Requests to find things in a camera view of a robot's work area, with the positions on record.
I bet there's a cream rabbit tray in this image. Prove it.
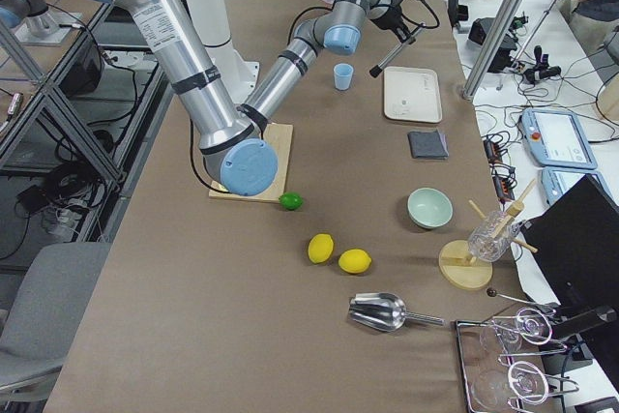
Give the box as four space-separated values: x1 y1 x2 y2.
383 66 443 124

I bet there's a teach pendant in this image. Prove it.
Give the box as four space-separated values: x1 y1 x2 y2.
541 166 611 206
519 108 598 169

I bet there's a wooden cutting board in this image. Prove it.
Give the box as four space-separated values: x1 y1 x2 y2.
208 123 293 203

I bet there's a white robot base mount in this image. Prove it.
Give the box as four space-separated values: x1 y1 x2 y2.
186 0 259 104

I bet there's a green lime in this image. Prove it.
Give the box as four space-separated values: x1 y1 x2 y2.
279 192 304 211

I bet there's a grey office chair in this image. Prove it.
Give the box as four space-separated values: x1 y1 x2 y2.
1 242 111 404

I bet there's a black monitor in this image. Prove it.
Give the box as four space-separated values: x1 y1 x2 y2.
521 175 618 310

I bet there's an upper yellow lemon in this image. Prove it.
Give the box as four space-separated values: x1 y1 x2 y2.
308 233 335 264

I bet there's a wine glass on rack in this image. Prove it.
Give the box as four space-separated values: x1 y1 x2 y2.
471 361 549 412
480 307 552 354

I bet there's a lower teach pendant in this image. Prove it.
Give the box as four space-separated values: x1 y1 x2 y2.
541 166 611 206

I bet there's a lower yellow lemon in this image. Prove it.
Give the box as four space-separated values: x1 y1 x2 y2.
338 249 372 275

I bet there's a yellow lemon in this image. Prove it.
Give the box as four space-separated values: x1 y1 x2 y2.
308 233 335 264
338 249 372 275

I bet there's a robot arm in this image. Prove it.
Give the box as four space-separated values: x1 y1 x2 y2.
98 0 406 196
1 0 48 28

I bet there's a light blue plastic cup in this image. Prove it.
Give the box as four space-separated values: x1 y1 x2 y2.
333 63 354 91

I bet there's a round wooden glass stand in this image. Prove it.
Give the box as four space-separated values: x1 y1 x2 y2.
439 179 538 290

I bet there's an aluminium frame post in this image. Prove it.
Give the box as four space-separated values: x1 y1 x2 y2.
461 0 522 101

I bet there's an upper teach pendant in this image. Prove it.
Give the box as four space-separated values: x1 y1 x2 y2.
519 108 598 169

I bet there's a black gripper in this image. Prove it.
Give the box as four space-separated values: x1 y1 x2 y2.
374 0 411 39

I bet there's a metal ice scoop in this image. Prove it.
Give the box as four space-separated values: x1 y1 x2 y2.
348 292 446 333

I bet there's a mint green bowl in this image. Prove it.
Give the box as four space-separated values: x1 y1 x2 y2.
407 188 454 229

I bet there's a grey folded cloth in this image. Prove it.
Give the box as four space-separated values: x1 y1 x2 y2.
407 130 449 160

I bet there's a black framed glass rack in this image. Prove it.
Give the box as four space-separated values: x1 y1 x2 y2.
454 306 579 412

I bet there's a crystal glass on stand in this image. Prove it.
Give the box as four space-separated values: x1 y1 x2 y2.
467 211 518 263

